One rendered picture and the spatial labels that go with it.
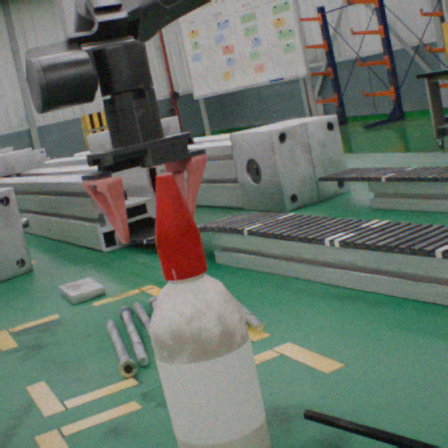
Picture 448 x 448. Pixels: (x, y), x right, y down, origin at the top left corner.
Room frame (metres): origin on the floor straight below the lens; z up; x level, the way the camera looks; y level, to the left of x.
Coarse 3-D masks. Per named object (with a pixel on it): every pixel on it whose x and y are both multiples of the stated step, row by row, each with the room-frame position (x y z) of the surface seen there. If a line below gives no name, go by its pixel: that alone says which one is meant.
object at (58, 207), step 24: (48, 168) 1.18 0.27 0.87; (72, 168) 1.03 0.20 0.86; (96, 168) 0.94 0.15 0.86; (144, 168) 0.80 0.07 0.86; (24, 192) 1.06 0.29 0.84; (48, 192) 0.94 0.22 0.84; (72, 192) 0.85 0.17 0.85; (144, 192) 0.81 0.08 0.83; (24, 216) 1.05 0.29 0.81; (48, 216) 0.96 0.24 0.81; (72, 216) 0.87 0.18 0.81; (96, 216) 0.76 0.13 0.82; (144, 216) 0.79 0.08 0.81; (72, 240) 0.85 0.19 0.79; (96, 240) 0.77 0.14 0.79
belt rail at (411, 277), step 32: (224, 256) 0.59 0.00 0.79; (256, 256) 0.55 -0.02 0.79; (288, 256) 0.52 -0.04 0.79; (320, 256) 0.47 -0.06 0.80; (352, 256) 0.44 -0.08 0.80; (384, 256) 0.41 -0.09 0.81; (416, 256) 0.39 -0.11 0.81; (352, 288) 0.45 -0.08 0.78; (384, 288) 0.42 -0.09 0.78; (416, 288) 0.39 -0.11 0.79
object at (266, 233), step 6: (306, 216) 0.55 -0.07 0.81; (318, 216) 0.54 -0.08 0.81; (288, 222) 0.54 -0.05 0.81; (294, 222) 0.54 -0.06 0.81; (300, 222) 0.53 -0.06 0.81; (270, 228) 0.53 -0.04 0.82; (276, 228) 0.53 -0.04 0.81; (282, 228) 0.52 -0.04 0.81; (258, 234) 0.53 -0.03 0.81; (264, 234) 0.52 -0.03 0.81; (270, 234) 0.52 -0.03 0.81
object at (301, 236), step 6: (330, 222) 0.51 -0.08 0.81; (336, 222) 0.51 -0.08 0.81; (342, 222) 0.50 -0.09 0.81; (312, 228) 0.50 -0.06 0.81; (318, 228) 0.50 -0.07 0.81; (324, 228) 0.49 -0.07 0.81; (330, 228) 0.49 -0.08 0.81; (294, 234) 0.49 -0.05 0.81; (300, 234) 0.49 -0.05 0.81; (306, 234) 0.49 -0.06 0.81; (312, 234) 0.49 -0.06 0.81; (294, 240) 0.49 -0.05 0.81; (300, 240) 0.48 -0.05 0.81
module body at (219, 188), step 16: (208, 144) 0.91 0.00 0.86; (224, 144) 0.87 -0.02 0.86; (64, 160) 1.43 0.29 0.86; (80, 160) 1.34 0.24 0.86; (208, 160) 0.93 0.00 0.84; (224, 160) 0.90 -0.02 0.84; (208, 176) 0.92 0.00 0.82; (224, 176) 0.88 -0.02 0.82; (208, 192) 0.92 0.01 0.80; (224, 192) 0.89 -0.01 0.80; (240, 192) 0.86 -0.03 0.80; (240, 208) 0.86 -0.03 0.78
